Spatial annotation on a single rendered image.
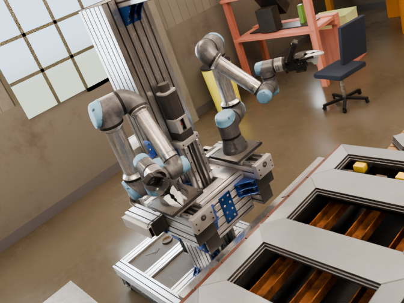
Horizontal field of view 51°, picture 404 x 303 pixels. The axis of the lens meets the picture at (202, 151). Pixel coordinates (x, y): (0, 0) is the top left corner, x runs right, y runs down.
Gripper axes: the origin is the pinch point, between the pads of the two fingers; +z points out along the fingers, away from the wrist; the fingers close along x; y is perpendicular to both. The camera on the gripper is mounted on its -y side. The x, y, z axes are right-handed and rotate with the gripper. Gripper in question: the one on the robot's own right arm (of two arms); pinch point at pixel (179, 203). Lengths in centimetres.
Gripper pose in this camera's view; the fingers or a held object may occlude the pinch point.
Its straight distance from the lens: 153.6
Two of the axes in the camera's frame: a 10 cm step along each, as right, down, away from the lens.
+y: 6.0, 3.6, 7.1
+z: 5.5, 4.5, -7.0
